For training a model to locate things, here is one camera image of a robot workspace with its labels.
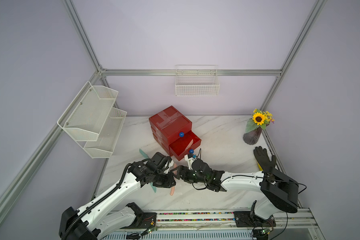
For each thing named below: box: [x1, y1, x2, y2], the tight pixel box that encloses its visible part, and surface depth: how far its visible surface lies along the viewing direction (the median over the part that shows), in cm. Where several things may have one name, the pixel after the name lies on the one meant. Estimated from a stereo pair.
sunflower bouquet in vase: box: [243, 108, 275, 145], surface depth 86 cm
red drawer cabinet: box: [149, 105, 202, 162], surface depth 90 cm
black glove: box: [253, 146, 285, 180], surface depth 95 cm
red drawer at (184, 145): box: [168, 130, 202, 161], surface depth 90 cm
